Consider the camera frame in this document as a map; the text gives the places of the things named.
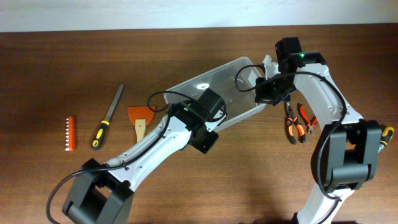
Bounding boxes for orange screwdriver bit holder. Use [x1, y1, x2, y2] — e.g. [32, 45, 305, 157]
[65, 116, 75, 152]

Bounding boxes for orange scraper wooden handle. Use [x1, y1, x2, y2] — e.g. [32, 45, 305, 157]
[127, 105, 157, 142]

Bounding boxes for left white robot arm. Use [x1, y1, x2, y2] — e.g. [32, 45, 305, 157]
[62, 89, 227, 223]

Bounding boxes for long nose pliers orange black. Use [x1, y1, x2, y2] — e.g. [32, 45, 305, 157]
[284, 101, 306, 144]

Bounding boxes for small red cutting pliers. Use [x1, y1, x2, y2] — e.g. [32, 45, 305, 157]
[297, 103, 318, 134]

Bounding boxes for screwdriver black yellow handle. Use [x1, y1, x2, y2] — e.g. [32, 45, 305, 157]
[378, 126, 394, 153]

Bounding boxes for file black yellow handle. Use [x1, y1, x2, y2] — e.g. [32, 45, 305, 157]
[91, 84, 124, 150]

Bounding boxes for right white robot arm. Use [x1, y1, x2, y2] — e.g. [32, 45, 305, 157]
[255, 37, 382, 223]

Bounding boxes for clear plastic container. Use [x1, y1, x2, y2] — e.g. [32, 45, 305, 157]
[164, 57, 266, 133]

